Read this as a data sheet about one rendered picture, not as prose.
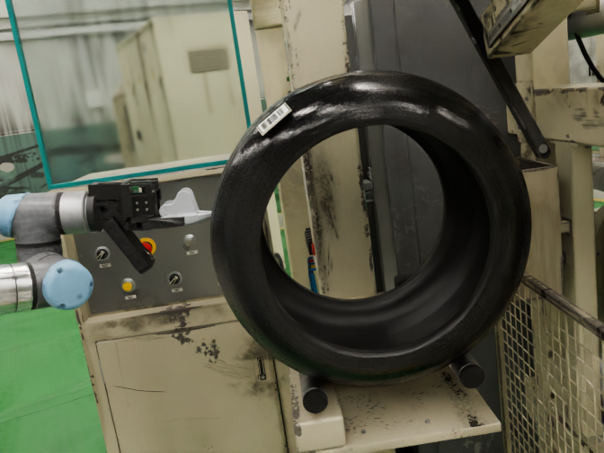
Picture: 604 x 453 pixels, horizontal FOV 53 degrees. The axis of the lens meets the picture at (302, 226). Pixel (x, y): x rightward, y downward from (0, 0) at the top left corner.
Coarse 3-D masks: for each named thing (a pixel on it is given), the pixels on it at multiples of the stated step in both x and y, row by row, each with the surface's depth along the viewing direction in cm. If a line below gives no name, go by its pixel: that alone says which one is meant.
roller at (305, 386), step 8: (304, 376) 113; (304, 384) 110; (312, 384) 108; (320, 384) 109; (304, 392) 107; (312, 392) 106; (320, 392) 106; (304, 400) 106; (312, 400) 106; (320, 400) 106; (312, 408) 106; (320, 408) 106
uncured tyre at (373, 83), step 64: (256, 128) 98; (320, 128) 95; (448, 128) 96; (256, 192) 97; (448, 192) 126; (512, 192) 99; (256, 256) 98; (448, 256) 128; (512, 256) 102; (256, 320) 102; (320, 320) 129; (384, 320) 130; (448, 320) 120; (384, 384) 108
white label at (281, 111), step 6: (282, 108) 96; (288, 108) 95; (276, 114) 96; (282, 114) 95; (264, 120) 97; (270, 120) 96; (276, 120) 95; (258, 126) 98; (264, 126) 96; (270, 126) 95; (264, 132) 95
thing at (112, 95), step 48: (48, 0) 150; (96, 0) 151; (144, 0) 152; (192, 0) 152; (48, 48) 153; (96, 48) 153; (144, 48) 154; (192, 48) 155; (48, 96) 155; (96, 96) 156; (144, 96) 157; (192, 96) 157; (240, 96) 158; (48, 144) 158; (96, 144) 158; (144, 144) 159; (192, 144) 160
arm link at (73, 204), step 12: (72, 192) 105; (84, 192) 105; (60, 204) 103; (72, 204) 103; (84, 204) 104; (60, 216) 103; (72, 216) 103; (84, 216) 104; (72, 228) 104; (84, 228) 105
